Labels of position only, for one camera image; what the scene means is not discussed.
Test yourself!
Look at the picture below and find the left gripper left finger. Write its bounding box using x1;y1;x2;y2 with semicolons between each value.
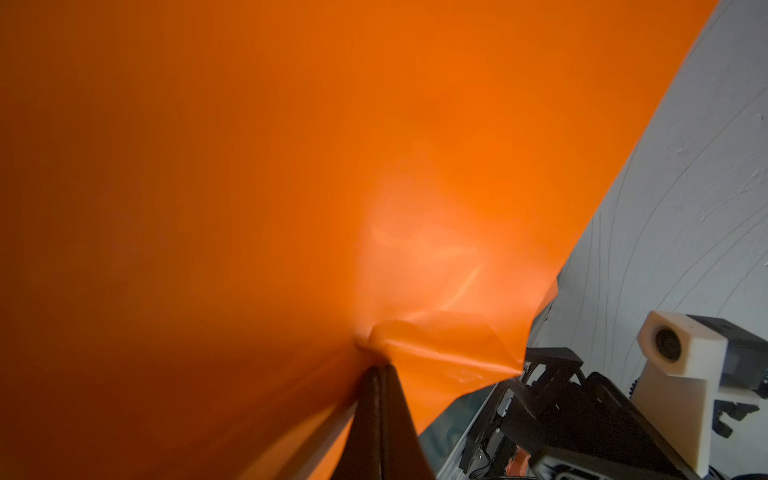
331;367;381;480

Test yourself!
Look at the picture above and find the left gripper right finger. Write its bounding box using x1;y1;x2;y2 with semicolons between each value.
378;365;435;480

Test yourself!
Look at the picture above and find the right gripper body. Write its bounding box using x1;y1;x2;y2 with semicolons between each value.
458;347;699;479

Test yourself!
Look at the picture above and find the orange wrapping paper sheet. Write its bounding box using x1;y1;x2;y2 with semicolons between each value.
1;1;715;479

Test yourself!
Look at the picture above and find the green table mat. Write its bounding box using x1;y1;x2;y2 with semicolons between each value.
419;386;493;475

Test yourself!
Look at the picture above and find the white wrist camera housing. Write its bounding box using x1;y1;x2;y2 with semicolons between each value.
629;310;768;478

